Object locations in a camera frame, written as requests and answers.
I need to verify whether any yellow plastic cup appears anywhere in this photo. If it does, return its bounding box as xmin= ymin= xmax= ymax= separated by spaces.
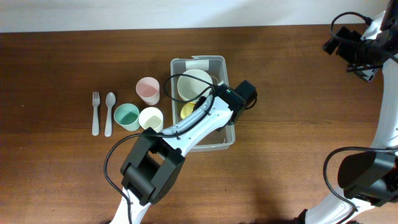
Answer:
xmin=180 ymin=103 xmax=195 ymax=119

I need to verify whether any white plastic bowl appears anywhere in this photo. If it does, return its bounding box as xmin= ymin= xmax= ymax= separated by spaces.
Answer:
xmin=177 ymin=69 xmax=213 ymax=101

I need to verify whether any cream plastic cup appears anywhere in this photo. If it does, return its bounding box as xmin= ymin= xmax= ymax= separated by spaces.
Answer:
xmin=139 ymin=107 xmax=164 ymax=133

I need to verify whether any pink plastic cup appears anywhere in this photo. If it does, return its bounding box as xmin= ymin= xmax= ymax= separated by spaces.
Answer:
xmin=136 ymin=77 xmax=160 ymax=105

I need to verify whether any green plastic cup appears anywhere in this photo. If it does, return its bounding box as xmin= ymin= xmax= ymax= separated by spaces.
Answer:
xmin=114 ymin=103 xmax=140 ymax=131

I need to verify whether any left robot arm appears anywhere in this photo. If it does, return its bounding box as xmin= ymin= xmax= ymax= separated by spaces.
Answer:
xmin=112 ymin=81 xmax=257 ymax=223

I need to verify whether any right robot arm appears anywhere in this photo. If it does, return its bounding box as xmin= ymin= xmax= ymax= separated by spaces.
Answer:
xmin=294 ymin=1 xmax=397 ymax=223

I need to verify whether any clear plastic storage container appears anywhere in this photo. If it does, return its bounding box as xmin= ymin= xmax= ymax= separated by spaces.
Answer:
xmin=170 ymin=55 xmax=235 ymax=152

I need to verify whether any white label on container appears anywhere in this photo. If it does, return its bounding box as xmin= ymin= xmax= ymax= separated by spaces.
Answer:
xmin=185 ymin=59 xmax=210 ymax=71

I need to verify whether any grey plastic spoon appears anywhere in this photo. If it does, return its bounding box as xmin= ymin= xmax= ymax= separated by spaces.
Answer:
xmin=104 ymin=92 xmax=116 ymax=137

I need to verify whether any grey plastic fork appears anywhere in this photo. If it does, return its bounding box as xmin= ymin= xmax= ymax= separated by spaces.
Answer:
xmin=91 ymin=91 xmax=100 ymax=136

